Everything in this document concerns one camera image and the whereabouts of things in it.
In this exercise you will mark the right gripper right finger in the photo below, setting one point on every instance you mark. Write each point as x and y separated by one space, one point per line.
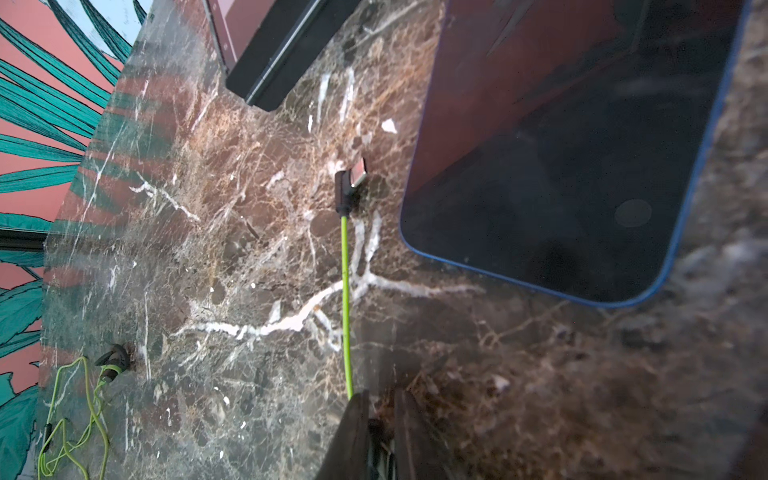
417 455

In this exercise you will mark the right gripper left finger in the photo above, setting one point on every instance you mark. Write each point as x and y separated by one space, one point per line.
347 456

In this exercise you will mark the green wired earphones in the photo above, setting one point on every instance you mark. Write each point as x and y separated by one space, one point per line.
348 182
63 440

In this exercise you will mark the blue edged smartphone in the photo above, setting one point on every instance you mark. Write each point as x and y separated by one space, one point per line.
561 140

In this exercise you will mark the black white chessboard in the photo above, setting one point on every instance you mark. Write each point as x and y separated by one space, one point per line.
265 47

